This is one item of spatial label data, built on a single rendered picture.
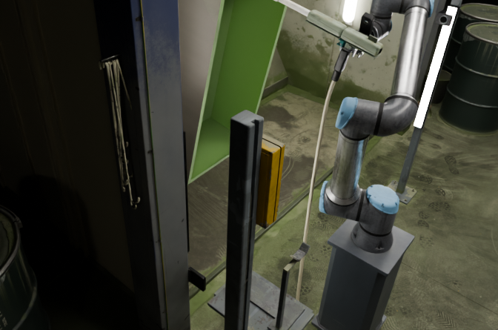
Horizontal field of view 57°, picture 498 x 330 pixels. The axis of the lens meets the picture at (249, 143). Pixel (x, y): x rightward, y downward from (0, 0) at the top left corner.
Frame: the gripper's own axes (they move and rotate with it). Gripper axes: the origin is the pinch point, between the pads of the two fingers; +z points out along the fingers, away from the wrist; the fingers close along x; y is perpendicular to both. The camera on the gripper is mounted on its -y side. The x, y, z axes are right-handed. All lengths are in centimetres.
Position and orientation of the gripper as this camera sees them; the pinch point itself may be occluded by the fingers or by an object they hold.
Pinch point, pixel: (347, 44)
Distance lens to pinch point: 176.8
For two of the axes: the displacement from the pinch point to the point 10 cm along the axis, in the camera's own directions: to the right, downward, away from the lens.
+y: -2.2, 7.4, 6.3
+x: -7.8, -5.2, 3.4
